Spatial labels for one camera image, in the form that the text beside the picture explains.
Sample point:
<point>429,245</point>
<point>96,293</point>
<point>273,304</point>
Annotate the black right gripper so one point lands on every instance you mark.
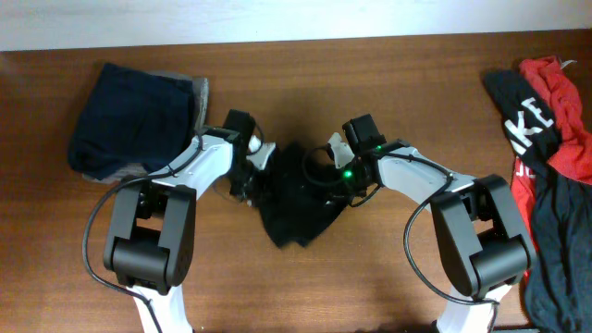
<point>360,191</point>

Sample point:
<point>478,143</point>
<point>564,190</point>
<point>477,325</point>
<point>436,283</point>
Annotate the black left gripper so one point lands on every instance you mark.
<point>241,193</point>

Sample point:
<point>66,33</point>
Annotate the black t-shirt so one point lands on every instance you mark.
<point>292,207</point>

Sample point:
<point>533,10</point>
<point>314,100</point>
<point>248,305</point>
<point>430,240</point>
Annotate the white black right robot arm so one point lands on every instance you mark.
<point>483,244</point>

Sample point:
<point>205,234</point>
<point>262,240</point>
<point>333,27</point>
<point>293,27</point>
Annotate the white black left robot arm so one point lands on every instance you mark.
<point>150,241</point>

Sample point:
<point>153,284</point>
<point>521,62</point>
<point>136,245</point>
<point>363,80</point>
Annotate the folded navy blue garment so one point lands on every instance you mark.
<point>131,117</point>

